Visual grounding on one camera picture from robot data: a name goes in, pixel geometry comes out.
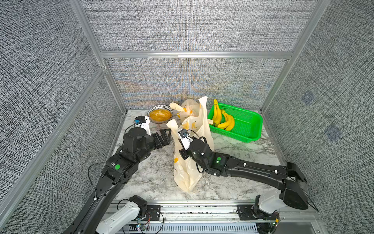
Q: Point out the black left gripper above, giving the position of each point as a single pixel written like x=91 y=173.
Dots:
x=166 y=140

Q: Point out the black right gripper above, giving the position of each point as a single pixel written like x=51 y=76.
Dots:
x=184 y=154

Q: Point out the banana print plastic bag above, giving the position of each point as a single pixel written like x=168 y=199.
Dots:
x=193 y=142
x=189 y=108

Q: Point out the yellow banana bunch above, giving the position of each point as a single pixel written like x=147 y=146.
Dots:
x=229 y=123
x=217 y=114

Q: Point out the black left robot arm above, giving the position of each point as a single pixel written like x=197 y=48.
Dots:
x=116 y=173

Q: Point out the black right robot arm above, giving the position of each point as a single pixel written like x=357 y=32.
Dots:
x=285 y=179

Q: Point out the patterned bowl with yellow food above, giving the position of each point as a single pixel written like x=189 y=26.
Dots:
x=160 y=114

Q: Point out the green plastic basket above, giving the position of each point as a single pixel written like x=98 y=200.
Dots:
x=248 y=124

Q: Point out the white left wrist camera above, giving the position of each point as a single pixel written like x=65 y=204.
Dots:
x=143 y=122

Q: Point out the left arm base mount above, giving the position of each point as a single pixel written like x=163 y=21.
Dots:
x=146 y=212

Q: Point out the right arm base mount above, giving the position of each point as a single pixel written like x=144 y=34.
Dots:
x=253 y=212

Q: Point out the aluminium front rail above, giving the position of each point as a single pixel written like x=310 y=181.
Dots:
x=198 y=210

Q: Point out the aluminium enclosure frame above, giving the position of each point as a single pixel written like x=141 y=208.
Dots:
x=18 y=190

